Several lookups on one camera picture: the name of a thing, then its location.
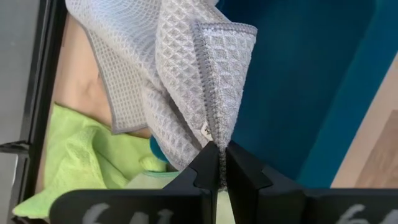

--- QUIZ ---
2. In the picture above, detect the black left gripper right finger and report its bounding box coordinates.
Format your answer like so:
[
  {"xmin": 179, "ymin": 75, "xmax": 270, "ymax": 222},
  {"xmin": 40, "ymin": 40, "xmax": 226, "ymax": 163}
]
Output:
[{"xmin": 226, "ymin": 141, "xmax": 398, "ymax": 224}]

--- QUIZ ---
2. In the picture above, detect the pale green microfiber towel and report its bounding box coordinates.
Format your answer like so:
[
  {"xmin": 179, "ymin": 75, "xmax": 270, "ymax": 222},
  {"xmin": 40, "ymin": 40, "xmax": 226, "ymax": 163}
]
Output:
[{"xmin": 124, "ymin": 170, "xmax": 237, "ymax": 224}]

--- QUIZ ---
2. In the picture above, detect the black aluminium frame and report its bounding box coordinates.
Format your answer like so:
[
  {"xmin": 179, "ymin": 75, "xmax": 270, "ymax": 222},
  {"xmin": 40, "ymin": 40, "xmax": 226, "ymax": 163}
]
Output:
[{"xmin": 0, "ymin": 0, "xmax": 68, "ymax": 224}]

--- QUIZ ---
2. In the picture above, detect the lime green microfiber towel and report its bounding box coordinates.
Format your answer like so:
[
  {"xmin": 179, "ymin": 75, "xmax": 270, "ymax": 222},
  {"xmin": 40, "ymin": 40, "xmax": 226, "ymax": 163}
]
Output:
[{"xmin": 12, "ymin": 104, "xmax": 169, "ymax": 218}]

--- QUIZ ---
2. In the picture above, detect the teal plastic bin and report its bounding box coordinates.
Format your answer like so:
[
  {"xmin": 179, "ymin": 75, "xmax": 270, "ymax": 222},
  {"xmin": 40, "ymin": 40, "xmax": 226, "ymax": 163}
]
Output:
[{"xmin": 149, "ymin": 0, "xmax": 398, "ymax": 189}]

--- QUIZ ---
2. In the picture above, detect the grey waffle microfiber towel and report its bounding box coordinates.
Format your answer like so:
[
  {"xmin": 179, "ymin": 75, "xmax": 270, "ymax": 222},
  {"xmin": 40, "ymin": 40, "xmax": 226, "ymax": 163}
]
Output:
[{"xmin": 65, "ymin": 0, "xmax": 258, "ymax": 190}]

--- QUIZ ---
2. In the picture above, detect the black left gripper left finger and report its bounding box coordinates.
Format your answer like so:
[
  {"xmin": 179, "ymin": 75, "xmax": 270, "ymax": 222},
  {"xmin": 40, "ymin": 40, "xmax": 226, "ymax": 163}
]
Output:
[{"xmin": 49, "ymin": 141, "xmax": 218, "ymax": 224}]

